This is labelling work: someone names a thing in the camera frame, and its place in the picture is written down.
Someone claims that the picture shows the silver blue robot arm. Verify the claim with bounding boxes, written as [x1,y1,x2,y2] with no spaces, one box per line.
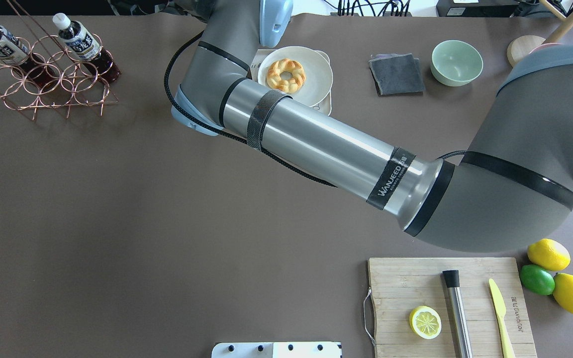
[174,0,573,252]

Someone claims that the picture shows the cream plastic tray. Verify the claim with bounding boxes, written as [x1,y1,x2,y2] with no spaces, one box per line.
[251,47,334,115]

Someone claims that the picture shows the tea bottle lower middle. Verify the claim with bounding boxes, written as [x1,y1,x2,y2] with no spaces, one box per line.
[52,13,121,84]

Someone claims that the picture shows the tea bottle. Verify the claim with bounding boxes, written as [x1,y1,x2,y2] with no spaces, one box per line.
[52,13,121,84]
[0,25,58,89]

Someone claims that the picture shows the tea bottle lower outer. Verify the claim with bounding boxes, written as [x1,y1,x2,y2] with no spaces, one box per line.
[0,25,58,89]

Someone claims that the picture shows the cream round plate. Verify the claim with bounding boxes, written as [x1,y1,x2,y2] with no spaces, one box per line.
[256,47,333,107]

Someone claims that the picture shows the grey folded cloth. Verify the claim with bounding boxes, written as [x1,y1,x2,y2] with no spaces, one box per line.
[369,54,425,96]

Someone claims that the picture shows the wooden cutting board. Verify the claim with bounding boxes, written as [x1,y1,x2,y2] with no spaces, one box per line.
[368,258,537,358]

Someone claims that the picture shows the steel muddler black tip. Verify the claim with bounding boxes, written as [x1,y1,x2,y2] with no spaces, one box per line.
[443,269,474,358]

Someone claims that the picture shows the half lemon slice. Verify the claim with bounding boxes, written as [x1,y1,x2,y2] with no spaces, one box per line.
[408,305,443,340]

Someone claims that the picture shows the green ceramic bowl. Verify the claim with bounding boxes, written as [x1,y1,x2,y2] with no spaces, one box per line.
[430,39,484,88]

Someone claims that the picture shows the yellow plastic knife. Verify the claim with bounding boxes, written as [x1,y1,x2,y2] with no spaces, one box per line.
[487,278,516,358]

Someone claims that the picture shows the green lime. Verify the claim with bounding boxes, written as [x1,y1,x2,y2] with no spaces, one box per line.
[519,264,556,295]

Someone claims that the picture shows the wooden cup tree stand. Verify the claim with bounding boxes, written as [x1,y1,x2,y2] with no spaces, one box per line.
[507,0,573,67]

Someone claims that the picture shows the yellow lemon rear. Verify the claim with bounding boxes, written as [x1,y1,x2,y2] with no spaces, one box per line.
[527,238,571,270]

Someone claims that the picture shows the pink ice bowl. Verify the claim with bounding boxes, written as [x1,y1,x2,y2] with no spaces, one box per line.
[530,42,561,54]

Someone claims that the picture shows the braided ring bread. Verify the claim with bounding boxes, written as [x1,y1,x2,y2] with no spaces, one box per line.
[265,58,306,94]

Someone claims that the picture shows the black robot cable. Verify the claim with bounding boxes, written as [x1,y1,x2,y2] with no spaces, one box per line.
[164,30,466,188]

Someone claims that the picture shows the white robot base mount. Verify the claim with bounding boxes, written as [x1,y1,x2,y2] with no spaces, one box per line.
[211,341,343,358]

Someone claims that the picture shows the copper wire bottle rack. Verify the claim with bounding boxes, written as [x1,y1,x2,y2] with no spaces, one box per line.
[0,20,121,121]

